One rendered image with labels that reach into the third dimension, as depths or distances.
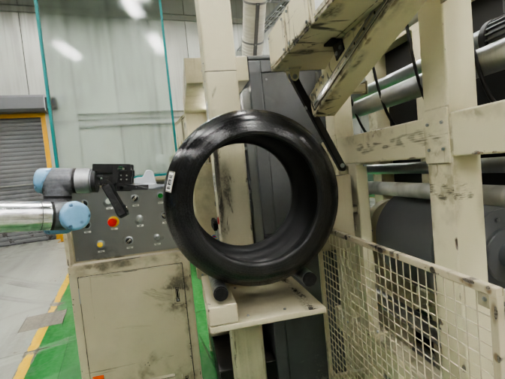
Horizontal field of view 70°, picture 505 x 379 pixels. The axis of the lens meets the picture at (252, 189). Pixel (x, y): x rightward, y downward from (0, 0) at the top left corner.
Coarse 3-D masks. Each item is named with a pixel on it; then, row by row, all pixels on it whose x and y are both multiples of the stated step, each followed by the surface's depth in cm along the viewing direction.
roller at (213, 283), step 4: (208, 276) 125; (212, 280) 115; (216, 280) 112; (212, 284) 112; (216, 284) 109; (220, 284) 108; (224, 284) 110; (212, 288) 110; (216, 288) 106; (220, 288) 106; (224, 288) 107; (216, 292) 106; (220, 292) 106; (224, 292) 106; (216, 296) 106; (220, 296) 106; (224, 296) 106; (220, 300) 106
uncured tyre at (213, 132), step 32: (224, 128) 104; (256, 128) 106; (288, 128) 108; (192, 160) 102; (288, 160) 135; (320, 160) 110; (192, 192) 102; (320, 192) 110; (192, 224) 103; (288, 224) 136; (320, 224) 111; (192, 256) 106; (224, 256) 105; (256, 256) 134; (288, 256) 109
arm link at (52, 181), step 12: (48, 168) 104; (60, 168) 105; (72, 168) 106; (36, 180) 102; (48, 180) 102; (60, 180) 103; (72, 180) 103; (48, 192) 102; (60, 192) 103; (72, 192) 105
